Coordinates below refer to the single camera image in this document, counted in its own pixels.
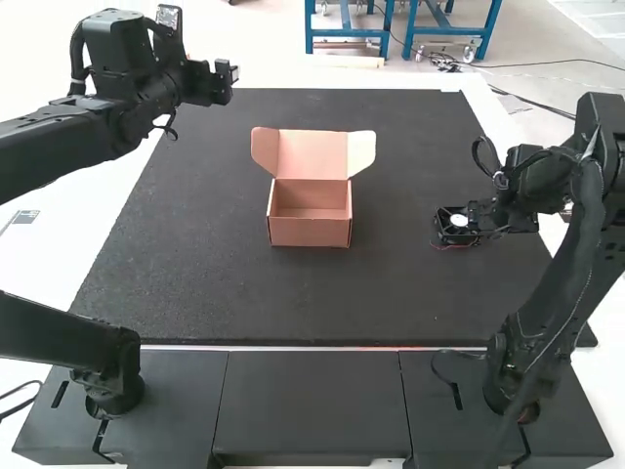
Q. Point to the black square fan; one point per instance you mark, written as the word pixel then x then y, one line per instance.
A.
pixel 454 225

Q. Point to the cardboard box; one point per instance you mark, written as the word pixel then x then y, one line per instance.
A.
pixel 312 215

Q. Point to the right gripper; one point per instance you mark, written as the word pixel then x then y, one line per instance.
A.
pixel 512 215

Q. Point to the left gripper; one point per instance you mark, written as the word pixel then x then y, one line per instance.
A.
pixel 207 83

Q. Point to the black label sticker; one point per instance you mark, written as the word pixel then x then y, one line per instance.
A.
pixel 28 217

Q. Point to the metal frame cart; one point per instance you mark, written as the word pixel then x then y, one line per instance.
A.
pixel 349 34
pixel 454 34

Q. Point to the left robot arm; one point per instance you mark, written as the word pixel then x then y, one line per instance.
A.
pixel 49 141

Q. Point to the black mat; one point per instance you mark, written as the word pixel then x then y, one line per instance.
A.
pixel 195 244

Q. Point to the dark base panel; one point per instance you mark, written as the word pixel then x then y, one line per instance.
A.
pixel 166 415
pixel 561 430
pixel 312 405

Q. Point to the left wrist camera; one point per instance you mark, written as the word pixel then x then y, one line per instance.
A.
pixel 168 17

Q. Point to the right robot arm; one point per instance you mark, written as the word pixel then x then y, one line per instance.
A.
pixel 605 146

